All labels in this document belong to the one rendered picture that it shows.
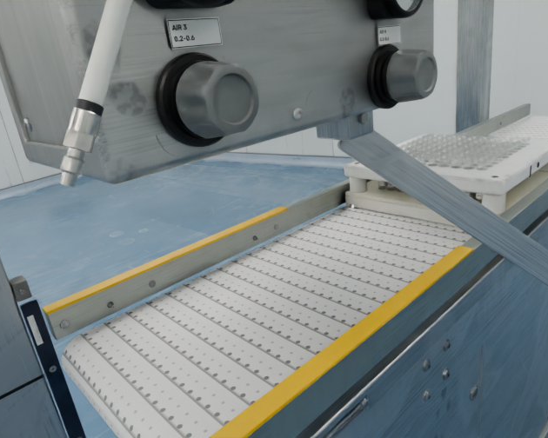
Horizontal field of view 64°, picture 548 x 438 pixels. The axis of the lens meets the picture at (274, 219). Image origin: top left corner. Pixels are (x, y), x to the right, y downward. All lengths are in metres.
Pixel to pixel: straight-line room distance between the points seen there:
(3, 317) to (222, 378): 0.23
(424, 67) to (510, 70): 3.49
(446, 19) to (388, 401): 3.56
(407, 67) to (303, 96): 0.06
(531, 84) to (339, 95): 3.50
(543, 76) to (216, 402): 3.50
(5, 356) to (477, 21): 1.10
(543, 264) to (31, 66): 0.38
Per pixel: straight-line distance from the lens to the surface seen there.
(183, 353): 0.43
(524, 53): 3.71
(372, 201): 0.70
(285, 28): 0.20
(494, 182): 0.60
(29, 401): 0.55
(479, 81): 1.19
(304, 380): 0.32
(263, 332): 0.43
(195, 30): 0.17
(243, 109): 0.16
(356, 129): 0.30
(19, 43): 0.21
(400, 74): 0.24
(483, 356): 0.79
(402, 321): 0.39
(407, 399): 0.46
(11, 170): 5.79
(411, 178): 0.34
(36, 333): 0.51
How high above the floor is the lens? 1.08
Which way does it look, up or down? 20 degrees down
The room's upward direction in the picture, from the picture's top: 8 degrees counter-clockwise
